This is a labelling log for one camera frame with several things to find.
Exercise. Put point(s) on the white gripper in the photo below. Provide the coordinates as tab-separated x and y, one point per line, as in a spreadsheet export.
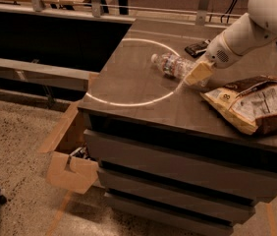
217	52

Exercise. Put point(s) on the clear plastic water bottle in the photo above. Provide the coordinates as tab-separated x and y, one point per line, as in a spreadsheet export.
172	65

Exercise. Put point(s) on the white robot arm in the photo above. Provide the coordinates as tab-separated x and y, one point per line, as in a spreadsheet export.
255	28

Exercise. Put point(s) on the black flat snack bar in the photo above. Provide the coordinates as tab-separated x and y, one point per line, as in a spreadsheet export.
198	48

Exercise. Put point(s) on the brown and white chip bag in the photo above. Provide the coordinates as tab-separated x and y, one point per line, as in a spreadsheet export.
250	105

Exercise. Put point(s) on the grey drawer cabinet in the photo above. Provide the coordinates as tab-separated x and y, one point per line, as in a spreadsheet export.
164	153

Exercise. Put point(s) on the open cardboard box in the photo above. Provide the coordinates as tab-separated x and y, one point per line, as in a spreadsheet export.
66	170

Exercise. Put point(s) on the metal guard railing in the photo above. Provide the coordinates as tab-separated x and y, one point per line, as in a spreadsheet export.
112	7

